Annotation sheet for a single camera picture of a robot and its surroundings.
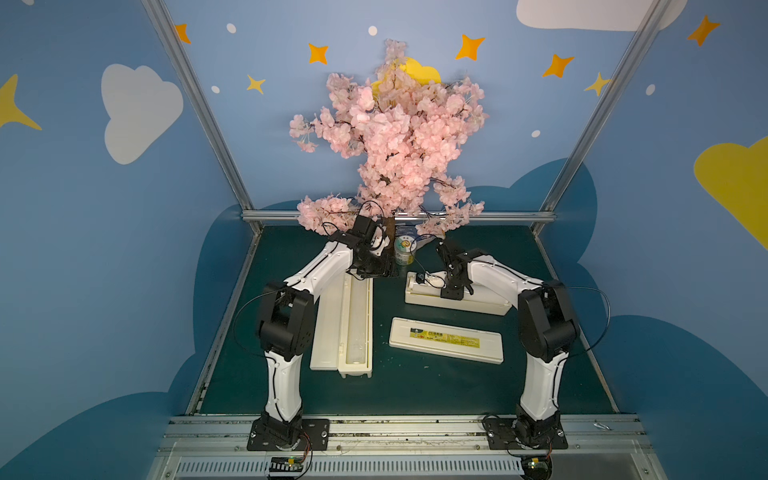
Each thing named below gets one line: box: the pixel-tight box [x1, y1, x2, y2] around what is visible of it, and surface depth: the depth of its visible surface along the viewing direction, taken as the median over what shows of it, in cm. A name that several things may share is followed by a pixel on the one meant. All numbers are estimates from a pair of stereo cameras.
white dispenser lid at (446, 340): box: [389, 317, 504, 365], surface depth 90 cm
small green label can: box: [394, 235, 417, 266], surface depth 108 cm
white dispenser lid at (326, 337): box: [310, 272, 349, 371], surface depth 87 cm
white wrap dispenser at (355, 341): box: [338, 272, 374, 379], surface depth 86 cm
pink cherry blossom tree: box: [289, 40, 487, 260], surface depth 77 cm
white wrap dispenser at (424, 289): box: [404, 270, 513, 316], surface depth 95 cm
